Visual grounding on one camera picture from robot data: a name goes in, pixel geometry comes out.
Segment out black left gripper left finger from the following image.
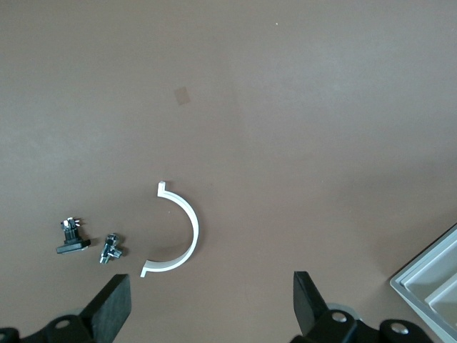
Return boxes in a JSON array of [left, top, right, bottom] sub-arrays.
[[0, 273, 132, 343]]

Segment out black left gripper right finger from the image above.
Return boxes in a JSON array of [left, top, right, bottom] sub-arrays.
[[288, 271, 435, 343]]

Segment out white plastic drawer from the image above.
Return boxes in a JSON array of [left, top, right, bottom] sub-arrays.
[[400, 235, 457, 322], [426, 280, 457, 343]]

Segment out small black switch part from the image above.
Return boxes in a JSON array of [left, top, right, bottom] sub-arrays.
[[56, 217, 91, 255]]

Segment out white semicircular plastic bracket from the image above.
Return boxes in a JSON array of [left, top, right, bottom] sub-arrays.
[[139, 180, 201, 279]]

